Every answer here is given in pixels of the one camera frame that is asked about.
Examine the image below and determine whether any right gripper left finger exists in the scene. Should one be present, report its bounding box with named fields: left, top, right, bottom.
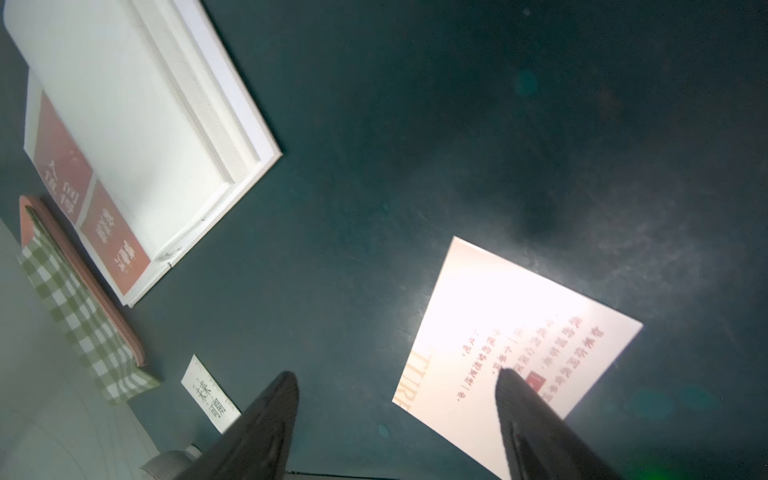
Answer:
left=180, top=371, right=299, bottom=480

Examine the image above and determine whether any white photo card black text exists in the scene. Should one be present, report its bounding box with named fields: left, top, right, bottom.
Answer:
left=181, top=355, right=241, bottom=434

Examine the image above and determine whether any pale pink photo card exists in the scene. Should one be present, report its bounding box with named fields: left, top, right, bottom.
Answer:
left=392, top=237, right=643, bottom=479

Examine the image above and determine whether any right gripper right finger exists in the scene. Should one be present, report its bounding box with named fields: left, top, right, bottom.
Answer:
left=495, top=369, right=621, bottom=480

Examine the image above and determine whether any green checkered photo album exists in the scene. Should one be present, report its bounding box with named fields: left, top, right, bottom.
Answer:
left=19, top=196, right=160, bottom=405

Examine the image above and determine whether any orange photo card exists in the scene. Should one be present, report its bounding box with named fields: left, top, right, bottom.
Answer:
left=81, top=180, right=151, bottom=295

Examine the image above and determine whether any white photo album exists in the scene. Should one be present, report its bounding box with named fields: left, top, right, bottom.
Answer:
left=2, top=1, right=282, bottom=307

